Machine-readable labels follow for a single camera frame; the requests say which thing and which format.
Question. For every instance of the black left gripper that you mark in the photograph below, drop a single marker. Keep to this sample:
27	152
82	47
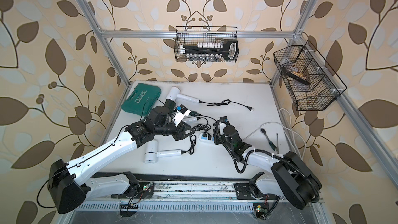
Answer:
180	130

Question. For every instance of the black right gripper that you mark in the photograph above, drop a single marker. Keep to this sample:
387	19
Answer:
217	140

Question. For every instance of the white blue power strip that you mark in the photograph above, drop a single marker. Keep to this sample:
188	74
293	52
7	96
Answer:
206	138

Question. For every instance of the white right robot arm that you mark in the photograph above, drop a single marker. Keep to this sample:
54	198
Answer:
292	178

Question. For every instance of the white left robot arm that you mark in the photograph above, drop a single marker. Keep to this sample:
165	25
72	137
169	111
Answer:
67	180

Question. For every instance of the green plastic tool case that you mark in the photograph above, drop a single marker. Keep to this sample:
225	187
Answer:
141	100

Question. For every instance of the black white socket set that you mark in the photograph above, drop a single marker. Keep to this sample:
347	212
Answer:
224	50

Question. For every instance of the black brush in basket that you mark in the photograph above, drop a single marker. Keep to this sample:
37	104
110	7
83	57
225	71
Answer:
296	76

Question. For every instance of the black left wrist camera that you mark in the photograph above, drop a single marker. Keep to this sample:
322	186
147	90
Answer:
159	115

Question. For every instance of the green handled screwdriver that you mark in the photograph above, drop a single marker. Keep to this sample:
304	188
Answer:
271	144

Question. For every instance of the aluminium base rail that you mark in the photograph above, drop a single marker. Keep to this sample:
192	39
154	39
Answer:
188	197

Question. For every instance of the black wire basket right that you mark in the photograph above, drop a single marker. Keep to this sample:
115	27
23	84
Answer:
326	86

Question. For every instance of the black wire basket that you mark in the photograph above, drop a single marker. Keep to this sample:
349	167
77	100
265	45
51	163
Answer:
326	86
196	34

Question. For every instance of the black wire basket back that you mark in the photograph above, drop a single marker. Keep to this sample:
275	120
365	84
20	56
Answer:
196	34

